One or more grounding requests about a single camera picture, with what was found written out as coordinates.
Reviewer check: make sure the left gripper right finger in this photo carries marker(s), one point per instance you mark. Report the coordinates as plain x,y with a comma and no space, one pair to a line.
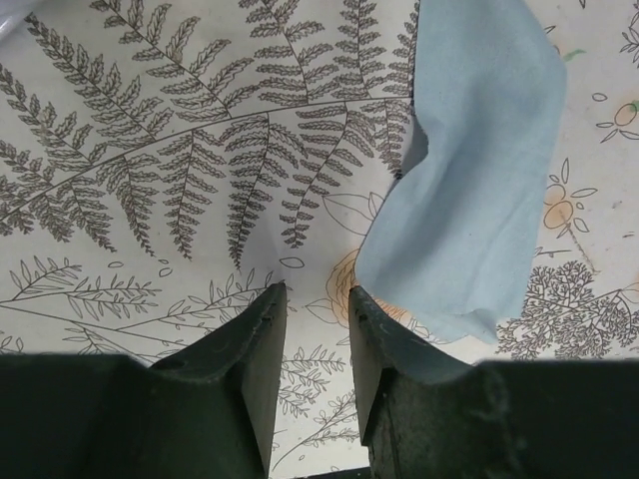
425,414

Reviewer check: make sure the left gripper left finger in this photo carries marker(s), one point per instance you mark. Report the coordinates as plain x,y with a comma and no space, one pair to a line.
207,411

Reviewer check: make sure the blue cleaning cloth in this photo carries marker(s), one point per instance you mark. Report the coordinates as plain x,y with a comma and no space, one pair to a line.
454,239

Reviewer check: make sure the floral table mat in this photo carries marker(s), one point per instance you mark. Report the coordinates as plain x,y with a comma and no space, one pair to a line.
163,162

